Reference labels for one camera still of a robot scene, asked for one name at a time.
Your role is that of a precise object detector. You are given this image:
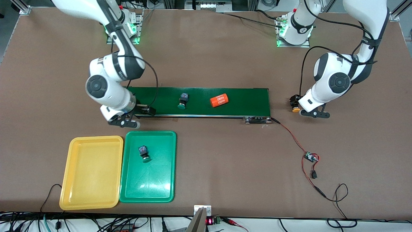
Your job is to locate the orange cylinder marked 4680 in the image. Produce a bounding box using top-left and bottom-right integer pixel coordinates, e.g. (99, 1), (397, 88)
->
(210, 93), (229, 108)

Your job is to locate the green conveyor belt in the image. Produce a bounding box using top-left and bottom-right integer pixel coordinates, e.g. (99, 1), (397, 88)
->
(112, 86), (272, 125)

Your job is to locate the green plastic tray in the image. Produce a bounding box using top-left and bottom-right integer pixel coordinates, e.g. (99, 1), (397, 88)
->
(119, 130), (177, 203)

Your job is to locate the yellow plastic tray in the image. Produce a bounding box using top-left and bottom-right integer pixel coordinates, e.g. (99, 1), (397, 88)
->
(59, 135), (124, 210)

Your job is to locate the white device with lights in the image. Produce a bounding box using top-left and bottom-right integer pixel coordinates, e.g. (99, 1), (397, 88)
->
(185, 0), (232, 10)

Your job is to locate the red clip lead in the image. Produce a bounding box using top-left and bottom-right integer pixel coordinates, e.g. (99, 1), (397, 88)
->
(221, 217), (249, 232)

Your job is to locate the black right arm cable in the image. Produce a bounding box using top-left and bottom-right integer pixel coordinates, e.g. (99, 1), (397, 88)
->
(111, 42), (159, 107)

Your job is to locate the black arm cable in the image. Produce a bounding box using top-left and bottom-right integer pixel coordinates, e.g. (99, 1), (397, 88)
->
(299, 0), (377, 97)
(111, 42), (159, 107)

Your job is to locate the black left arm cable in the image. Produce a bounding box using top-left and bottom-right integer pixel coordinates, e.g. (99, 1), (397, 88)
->
(299, 0), (377, 97)

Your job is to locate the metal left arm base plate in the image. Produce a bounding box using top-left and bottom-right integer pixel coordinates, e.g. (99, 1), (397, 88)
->
(276, 16), (310, 48)

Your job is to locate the red and black wire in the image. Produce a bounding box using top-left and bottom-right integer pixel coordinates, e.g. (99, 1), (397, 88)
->
(270, 118), (327, 198)

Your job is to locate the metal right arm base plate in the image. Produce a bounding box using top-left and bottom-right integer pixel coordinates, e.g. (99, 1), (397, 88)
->
(106, 10), (143, 45)

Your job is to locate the long black base cable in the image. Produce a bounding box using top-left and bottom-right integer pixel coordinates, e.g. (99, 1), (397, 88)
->
(222, 9), (285, 29)

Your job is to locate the thin black looped cable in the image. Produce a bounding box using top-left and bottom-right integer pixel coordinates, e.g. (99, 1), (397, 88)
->
(323, 183), (358, 228)

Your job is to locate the grey metal bracket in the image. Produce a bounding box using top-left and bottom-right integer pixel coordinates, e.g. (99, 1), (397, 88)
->
(186, 205), (212, 232)

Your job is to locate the black arched table cable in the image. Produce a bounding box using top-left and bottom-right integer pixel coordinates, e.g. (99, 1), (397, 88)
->
(40, 184), (63, 213)

